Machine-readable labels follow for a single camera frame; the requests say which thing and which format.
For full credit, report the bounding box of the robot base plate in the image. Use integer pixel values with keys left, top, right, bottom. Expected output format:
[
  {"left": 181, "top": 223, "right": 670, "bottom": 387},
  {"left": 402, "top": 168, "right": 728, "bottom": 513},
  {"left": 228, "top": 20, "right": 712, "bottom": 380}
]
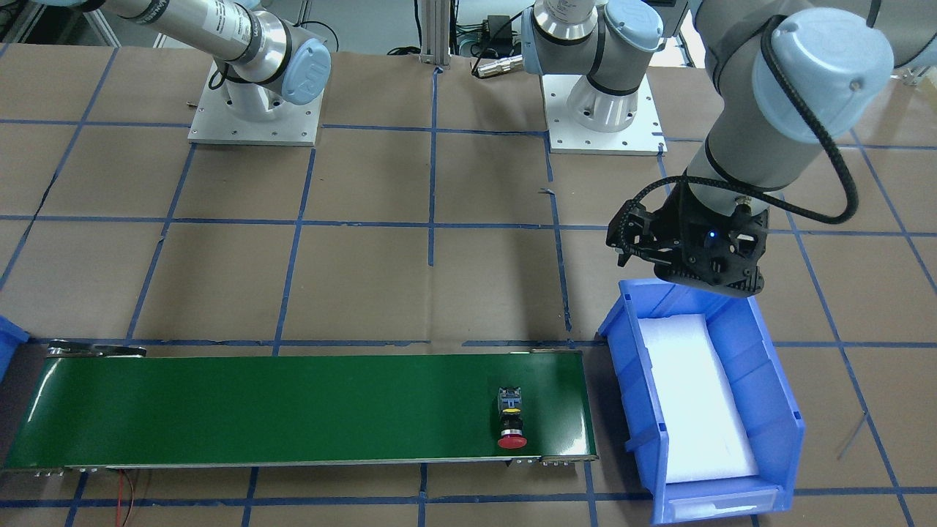
[
  {"left": 541, "top": 75, "right": 668, "bottom": 156},
  {"left": 187, "top": 81, "right": 324, "bottom": 147}
]

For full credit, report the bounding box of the aluminium frame post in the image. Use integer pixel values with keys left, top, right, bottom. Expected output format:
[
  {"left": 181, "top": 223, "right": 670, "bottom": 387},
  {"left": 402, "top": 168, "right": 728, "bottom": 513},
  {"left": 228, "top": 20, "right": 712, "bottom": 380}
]
[{"left": 417, "top": 1, "right": 455, "bottom": 70}]

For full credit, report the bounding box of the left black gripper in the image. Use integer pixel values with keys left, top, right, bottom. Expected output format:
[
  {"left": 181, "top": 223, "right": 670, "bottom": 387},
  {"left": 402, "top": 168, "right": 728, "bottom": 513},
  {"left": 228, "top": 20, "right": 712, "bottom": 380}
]
[{"left": 606, "top": 179, "right": 701, "bottom": 274}]

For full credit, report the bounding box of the red black conveyor wire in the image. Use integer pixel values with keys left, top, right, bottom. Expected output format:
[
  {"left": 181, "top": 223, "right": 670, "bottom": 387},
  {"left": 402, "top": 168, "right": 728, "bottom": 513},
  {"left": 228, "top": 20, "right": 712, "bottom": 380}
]
[{"left": 117, "top": 470, "right": 136, "bottom": 527}]

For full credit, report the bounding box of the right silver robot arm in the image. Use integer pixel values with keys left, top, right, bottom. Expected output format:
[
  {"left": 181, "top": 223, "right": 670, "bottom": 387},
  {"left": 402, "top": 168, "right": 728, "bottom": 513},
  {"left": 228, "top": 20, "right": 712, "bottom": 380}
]
[{"left": 23, "top": 1, "right": 338, "bottom": 141}]

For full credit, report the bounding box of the white foam pad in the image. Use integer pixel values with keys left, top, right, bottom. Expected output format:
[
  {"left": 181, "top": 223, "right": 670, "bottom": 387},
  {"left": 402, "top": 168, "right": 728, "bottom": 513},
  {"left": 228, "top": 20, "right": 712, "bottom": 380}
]
[{"left": 638, "top": 315, "right": 759, "bottom": 484}]

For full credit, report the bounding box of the red push button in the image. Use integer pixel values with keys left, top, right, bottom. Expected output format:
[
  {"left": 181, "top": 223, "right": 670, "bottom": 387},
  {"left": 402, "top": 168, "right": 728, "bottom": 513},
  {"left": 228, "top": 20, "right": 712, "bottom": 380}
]
[{"left": 496, "top": 386, "right": 528, "bottom": 449}]

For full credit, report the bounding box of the blue plastic bin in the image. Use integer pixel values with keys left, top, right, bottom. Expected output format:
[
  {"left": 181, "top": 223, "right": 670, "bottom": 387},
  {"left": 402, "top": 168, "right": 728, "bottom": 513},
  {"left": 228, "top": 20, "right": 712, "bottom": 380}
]
[
  {"left": 0, "top": 315, "right": 30, "bottom": 381},
  {"left": 599, "top": 279, "right": 805, "bottom": 525}
]

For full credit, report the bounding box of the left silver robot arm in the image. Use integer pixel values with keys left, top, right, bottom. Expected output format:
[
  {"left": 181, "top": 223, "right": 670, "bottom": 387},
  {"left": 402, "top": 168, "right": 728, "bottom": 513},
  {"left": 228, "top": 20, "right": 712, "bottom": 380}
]
[{"left": 521, "top": 1, "right": 935, "bottom": 285}]

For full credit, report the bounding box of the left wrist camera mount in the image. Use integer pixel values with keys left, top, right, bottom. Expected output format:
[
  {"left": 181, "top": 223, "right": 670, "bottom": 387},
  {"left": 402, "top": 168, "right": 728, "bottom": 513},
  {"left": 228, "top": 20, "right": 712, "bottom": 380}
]
[{"left": 642, "top": 176, "right": 769, "bottom": 298}]

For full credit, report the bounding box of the green conveyor belt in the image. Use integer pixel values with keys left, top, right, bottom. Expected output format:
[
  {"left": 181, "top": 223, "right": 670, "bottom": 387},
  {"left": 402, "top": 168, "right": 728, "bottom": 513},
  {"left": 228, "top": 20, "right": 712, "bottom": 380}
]
[{"left": 2, "top": 340, "right": 598, "bottom": 471}]

